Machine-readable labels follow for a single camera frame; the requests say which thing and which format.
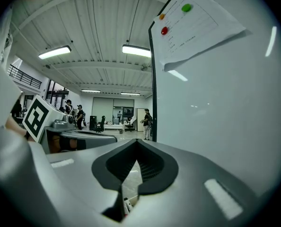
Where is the white office desk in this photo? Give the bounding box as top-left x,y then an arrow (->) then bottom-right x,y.
104,123 -> 126,130

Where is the whiteboard with black frame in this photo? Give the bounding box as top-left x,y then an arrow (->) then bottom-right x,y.
148,0 -> 281,198

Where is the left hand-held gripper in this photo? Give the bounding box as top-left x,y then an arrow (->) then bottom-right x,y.
22,94 -> 118,149

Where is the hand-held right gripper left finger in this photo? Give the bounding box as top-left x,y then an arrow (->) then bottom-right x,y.
28,138 -> 138,227

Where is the black cabinet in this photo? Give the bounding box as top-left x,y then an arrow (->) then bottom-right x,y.
89,115 -> 97,131

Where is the white printed paper sheet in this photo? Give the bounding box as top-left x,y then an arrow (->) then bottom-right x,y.
153,0 -> 247,72

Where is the white marker pen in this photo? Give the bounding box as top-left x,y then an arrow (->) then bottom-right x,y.
123,197 -> 134,215

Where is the black balcony railing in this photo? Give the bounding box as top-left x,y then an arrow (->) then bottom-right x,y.
7,64 -> 43,90

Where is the person's white shirt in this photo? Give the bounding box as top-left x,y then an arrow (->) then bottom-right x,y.
0,6 -> 22,129

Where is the white door panel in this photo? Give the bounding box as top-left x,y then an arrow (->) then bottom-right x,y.
135,108 -> 146,132

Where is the person's left hand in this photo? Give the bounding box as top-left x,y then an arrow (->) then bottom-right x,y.
47,136 -> 79,153

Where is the person's left forearm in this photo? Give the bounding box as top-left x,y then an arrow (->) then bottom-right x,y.
5,114 -> 35,142

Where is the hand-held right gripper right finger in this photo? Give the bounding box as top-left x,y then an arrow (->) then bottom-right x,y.
122,138 -> 262,227

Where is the black office chair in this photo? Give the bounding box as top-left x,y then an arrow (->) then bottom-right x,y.
93,115 -> 106,133
124,116 -> 136,132

